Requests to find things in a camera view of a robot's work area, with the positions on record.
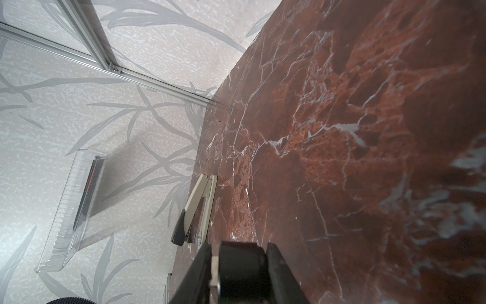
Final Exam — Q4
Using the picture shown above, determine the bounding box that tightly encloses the clear plastic wall bin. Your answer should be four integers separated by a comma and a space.
35, 149, 108, 274

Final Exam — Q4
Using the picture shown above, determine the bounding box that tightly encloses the aluminium frame post left rear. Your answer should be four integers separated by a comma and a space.
56, 0, 121, 75

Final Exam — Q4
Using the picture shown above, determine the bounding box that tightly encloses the aluminium rear cross bar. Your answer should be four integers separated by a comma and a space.
1, 23, 216, 107

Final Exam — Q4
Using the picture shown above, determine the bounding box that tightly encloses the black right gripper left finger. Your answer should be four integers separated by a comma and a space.
170, 243, 212, 304

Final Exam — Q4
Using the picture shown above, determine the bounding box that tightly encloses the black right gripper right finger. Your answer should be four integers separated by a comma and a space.
266, 243, 310, 304

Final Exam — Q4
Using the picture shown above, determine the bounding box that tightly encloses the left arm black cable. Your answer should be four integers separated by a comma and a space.
45, 297, 97, 304

